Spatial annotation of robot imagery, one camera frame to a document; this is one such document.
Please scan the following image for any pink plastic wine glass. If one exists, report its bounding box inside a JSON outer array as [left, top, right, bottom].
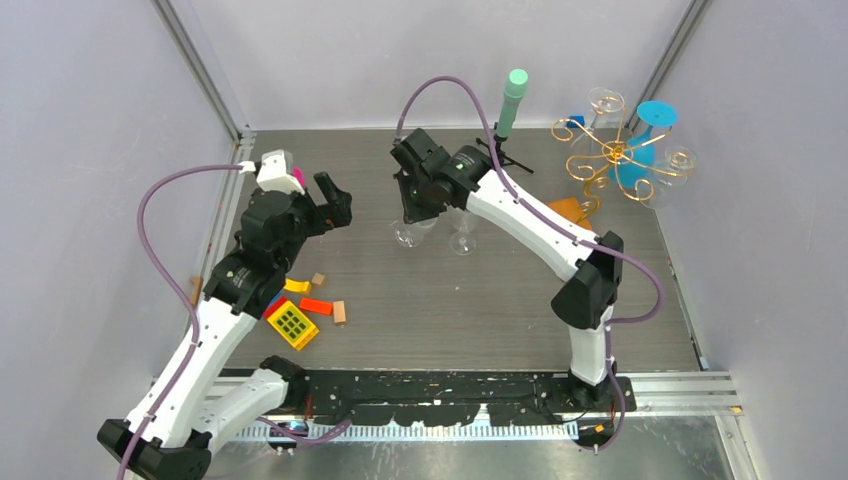
[[293, 167, 307, 192]]

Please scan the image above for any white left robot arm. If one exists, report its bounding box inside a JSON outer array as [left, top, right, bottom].
[[97, 172, 352, 479]]

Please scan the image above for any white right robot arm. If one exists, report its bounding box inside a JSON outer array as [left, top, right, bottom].
[[390, 129, 623, 411]]

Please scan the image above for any orange wooden rack base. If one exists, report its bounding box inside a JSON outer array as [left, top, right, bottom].
[[547, 197, 592, 230]]

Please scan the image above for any blue plastic wine glass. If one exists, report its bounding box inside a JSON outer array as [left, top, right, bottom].
[[610, 100, 679, 196]]

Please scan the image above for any small tan cube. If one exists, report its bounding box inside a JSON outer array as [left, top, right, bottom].
[[311, 273, 326, 287]]

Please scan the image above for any yellow curved block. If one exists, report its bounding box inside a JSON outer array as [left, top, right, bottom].
[[283, 278, 312, 295]]

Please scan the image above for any red flat block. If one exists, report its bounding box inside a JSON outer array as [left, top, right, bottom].
[[263, 293, 289, 318]]

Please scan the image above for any black mini tripod stand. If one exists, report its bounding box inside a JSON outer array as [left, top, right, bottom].
[[493, 134, 535, 174]]

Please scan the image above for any orange flat block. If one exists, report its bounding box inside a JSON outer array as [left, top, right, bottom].
[[299, 297, 334, 316]]

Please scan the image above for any tan wooden block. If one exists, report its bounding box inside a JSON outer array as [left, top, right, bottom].
[[333, 301, 347, 325]]

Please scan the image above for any yellow green window block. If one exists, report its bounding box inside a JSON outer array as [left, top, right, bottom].
[[266, 300, 320, 351]]

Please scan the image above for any wooden block off table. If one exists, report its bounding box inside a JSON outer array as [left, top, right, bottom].
[[188, 276, 203, 307]]

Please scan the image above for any mint green microphone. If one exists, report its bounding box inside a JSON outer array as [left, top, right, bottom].
[[495, 68, 529, 139]]

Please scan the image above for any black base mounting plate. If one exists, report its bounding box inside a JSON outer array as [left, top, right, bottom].
[[275, 370, 637, 427]]

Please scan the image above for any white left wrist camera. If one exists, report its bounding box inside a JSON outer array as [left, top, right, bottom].
[[237, 149, 306, 194]]

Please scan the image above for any gold wire glass rack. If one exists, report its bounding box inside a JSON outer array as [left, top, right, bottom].
[[550, 117, 678, 219]]

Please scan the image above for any slotted cable duct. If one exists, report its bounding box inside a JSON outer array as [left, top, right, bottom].
[[233, 419, 579, 442]]

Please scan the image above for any aluminium frame rail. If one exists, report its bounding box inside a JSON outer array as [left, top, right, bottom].
[[622, 251, 743, 415]]

